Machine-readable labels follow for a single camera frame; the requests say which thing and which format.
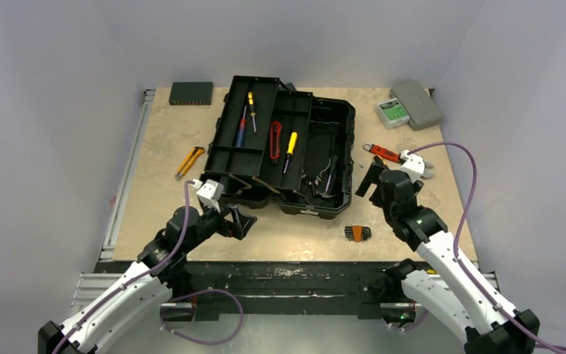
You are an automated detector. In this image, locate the grey plastic case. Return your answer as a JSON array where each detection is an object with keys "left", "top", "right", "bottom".
[{"left": 391, "top": 80, "right": 445, "bottom": 131}]

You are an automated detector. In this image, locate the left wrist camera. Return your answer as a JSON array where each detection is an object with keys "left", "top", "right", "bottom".
[{"left": 192, "top": 179, "right": 224, "bottom": 212}]

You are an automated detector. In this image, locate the aluminium frame rail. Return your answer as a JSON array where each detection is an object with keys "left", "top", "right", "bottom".
[{"left": 99, "top": 88, "right": 156, "bottom": 262}]

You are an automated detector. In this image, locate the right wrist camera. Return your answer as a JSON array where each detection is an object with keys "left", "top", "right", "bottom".
[{"left": 398, "top": 150, "right": 425, "bottom": 183}]

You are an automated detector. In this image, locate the red black utility knife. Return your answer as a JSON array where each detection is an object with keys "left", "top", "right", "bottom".
[{"left": 269, "top": 120, "right": 282, "bottom": 164}]

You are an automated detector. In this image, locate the small claw hammer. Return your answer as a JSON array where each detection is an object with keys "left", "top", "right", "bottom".
[{"left": 313, "top": 155, "right": 338, "bottom": 199}]

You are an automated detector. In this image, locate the blue red screwdriver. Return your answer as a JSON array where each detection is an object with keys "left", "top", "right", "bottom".
[{"left": 234, "top": 105, "right": 248, "bottom": 148}]

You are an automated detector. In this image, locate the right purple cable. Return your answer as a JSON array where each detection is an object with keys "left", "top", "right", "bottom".
[{"left": 405, "top": 142, "right": 566, "bottom": 354}]

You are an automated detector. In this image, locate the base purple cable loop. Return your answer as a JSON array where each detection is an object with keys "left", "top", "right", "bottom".
[{"left": 159, "top": 289, "right": 244, "bottom": 347}]

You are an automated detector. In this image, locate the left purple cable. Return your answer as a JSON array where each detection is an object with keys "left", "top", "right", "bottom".
[{"left": 51, "top": 179, "right": 201, "bottom": 354}]

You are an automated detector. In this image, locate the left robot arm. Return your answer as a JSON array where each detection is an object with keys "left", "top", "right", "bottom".
[{"left": 38, "top": 204, "right": 257, "bottom": 353}]

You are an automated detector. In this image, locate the orange hex key set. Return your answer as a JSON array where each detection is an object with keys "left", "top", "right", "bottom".
[{"left": 344, "top": 226, "right": 371, "bottom": 243}]

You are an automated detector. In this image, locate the yellow handled screwdriver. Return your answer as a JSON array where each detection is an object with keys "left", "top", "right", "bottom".
[{"left": 283, "top": 131, "right": 298, "bottom": 174}]

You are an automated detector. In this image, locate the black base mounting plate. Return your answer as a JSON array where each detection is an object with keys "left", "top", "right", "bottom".
[{"left": 164, "top": 261, "right": 425, "bottom": 326}]

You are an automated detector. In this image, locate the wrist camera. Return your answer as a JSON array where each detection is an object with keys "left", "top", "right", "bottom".
[
  {"left": 398, "top": 150, "right": 425, "bottom": 183},
  {"left": 192, "top": 179, "right": 224, "bottom": 212}
]

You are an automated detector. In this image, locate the yellow utility knife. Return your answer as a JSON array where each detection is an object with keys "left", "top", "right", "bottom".
[{"left": 175, "top": 146, "right": 205, "bottom": 181}]

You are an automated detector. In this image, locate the black network switch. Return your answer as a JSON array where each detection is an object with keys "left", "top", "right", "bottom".
[{"left": 168, "top": 81, "right": 214, "bottom": 105}]

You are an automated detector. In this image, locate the black plastic toolbox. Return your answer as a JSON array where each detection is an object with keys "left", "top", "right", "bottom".
[{"left": 202, "top": 76, "right": 356, "bottom": 219}]

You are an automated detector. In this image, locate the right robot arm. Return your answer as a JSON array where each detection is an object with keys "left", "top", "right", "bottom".
[{"left": 356, "top": 162, "right": 540, "bottom": 353}]

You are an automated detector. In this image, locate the yellow black screwdriver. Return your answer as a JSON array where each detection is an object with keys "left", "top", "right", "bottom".
[{"left": 247, "top": 91, "right": 257, "bottom": 134}]

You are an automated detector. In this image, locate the green white small box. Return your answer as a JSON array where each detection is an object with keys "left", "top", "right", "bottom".
[{"left": 374, "top": 98, "right": 410, "bottom": 130}]

